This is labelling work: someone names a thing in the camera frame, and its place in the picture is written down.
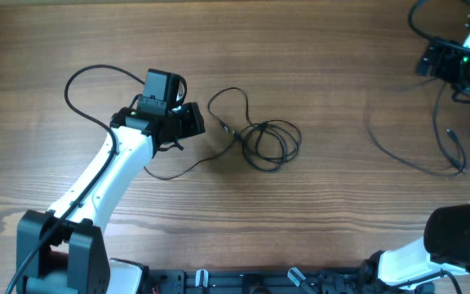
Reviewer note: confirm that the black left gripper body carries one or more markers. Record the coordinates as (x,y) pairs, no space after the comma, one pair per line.
(186,122)

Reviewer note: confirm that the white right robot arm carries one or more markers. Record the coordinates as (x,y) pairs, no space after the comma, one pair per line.
(444,248)

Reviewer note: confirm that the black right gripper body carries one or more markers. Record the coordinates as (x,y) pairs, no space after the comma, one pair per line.
(455,65)

